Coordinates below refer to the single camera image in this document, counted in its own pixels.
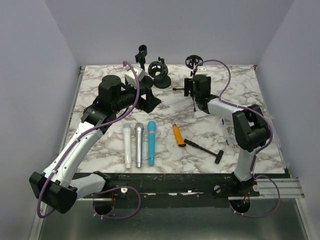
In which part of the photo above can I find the black shock-mount round-base stand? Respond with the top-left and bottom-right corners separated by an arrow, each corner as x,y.
148,57 -> 172,89

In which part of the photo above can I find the black tripod microphone stand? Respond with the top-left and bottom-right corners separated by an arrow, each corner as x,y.
172,54 -> 203,112

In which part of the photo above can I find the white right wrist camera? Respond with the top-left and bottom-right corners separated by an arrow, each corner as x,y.
195,65 -> 208,75

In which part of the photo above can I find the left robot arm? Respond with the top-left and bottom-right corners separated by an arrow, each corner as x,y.
29,75 -> 161,214

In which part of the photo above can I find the clear plastic screw box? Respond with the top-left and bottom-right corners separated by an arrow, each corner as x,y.
221,118 -> 237,148

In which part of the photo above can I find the black clip microphone stand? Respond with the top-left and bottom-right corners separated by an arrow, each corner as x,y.
135,44 -> 154,88

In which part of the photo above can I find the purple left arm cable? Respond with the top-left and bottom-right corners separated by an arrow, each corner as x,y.
36,61 -> 140,219

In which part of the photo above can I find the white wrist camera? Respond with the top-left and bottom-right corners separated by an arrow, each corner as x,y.
124,65 -> 146,88
195,65 -> 208,75

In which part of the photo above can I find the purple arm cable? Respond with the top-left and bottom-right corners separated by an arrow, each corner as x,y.
196,59 -> 275,176
36,61 -> 140,219

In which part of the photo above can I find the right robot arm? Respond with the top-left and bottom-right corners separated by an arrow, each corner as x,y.
184,74 -> 273,196

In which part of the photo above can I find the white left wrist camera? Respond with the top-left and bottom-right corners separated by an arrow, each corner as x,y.
124,65 -> 146,88

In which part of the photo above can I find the cyan blue microphone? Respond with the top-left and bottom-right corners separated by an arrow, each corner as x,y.
147,120 -> 157,167

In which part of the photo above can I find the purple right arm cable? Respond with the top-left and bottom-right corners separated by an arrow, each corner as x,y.
196,59 -> 275,176

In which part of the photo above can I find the black hammer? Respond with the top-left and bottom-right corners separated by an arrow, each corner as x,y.
184,139 -> 224,165

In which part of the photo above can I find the white microphone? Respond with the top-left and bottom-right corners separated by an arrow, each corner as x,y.
122,123 -> 132,169

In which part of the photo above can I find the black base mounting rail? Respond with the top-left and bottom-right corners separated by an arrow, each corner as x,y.
49,171 -> 261,208

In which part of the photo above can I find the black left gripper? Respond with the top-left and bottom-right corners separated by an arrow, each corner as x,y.
113,80 -> 162,114

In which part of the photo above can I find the orange utility knife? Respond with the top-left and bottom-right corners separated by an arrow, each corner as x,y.
172,124 -> 186,148

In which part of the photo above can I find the grey silver microphone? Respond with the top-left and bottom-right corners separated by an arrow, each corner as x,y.
135,122 -> 144,168

